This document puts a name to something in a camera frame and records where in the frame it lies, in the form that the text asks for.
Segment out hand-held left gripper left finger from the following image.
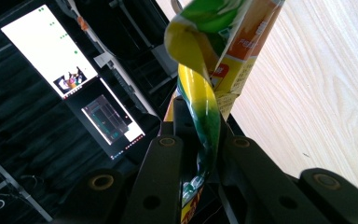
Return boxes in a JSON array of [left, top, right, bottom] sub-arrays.
[[120, 96, 200, 224]]

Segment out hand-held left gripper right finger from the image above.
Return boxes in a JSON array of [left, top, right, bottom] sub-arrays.
[[217, 120, 324, 224]]

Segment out yellow green spout pouch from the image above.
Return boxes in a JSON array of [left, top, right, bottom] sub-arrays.
[[162, 0, 285, 224]]

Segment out dark screen monitor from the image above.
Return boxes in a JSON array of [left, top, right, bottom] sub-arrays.
[[64, 77, 146, 161]]

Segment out grey metal stand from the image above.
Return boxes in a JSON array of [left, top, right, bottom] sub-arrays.
[[0, 146, 54, 222]]

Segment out white screen monitor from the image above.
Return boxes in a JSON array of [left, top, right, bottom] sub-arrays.
[[0, 4, 99, 100]]

